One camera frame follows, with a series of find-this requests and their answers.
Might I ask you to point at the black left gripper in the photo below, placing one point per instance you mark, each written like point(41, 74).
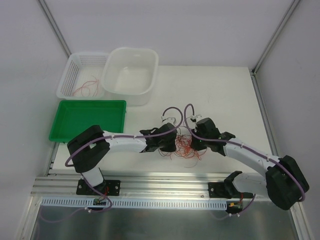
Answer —
point(171, 139)

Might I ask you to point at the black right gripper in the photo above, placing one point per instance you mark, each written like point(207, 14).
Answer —
point(198, 141)

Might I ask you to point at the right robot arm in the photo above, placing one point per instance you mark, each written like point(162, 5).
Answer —
point(279, 178)

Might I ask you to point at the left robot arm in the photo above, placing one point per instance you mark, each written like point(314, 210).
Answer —
point(88, 148)

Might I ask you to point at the green plastic tray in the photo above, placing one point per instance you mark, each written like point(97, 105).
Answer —
point(75, 116)

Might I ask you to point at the white plastic tub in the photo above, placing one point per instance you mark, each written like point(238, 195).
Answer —
point(130, 74)

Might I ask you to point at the white perforated basket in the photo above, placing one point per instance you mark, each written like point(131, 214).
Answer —
point(82, 77)

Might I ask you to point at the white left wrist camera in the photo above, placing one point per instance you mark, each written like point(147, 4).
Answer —
point(169, 120)

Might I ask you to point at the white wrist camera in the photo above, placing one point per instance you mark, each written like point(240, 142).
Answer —
point(195, 118)
point(169, 120)

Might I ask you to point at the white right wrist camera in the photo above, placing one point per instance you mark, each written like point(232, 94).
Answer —
point(195, 118)

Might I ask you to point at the aluminium extrusion rail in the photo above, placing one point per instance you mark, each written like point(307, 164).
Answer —
point(152, 185)

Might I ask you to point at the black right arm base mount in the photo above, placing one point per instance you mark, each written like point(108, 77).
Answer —
point(222, 190)

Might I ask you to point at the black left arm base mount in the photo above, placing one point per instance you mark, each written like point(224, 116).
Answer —
point(108, 187)

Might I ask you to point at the right aluminium frame post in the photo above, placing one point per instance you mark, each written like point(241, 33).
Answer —
point(276, 34)

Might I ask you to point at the aluminium frame post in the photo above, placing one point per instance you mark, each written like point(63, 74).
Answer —
point(276, 34)
point(54, 26)

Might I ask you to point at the white slotted cable duct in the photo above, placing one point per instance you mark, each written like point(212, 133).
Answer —
point(131, 203)

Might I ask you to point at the left aluminium frame post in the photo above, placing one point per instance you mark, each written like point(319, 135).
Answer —
point(54, 26)

